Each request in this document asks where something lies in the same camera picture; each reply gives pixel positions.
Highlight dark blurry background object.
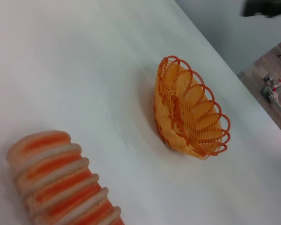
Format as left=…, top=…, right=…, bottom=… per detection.
left=240, top=0, right=281, bottom=18

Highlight orange woven plastic basket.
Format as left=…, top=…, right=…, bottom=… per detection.
left=153, top=55, right=231, bottom=161

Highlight grey metal stand red knobs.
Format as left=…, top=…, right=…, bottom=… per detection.
left=260, top=73, right=281, bottom=123

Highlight orange striped bread roll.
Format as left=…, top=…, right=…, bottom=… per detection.
left=6, top=130, right=126, bottom=225

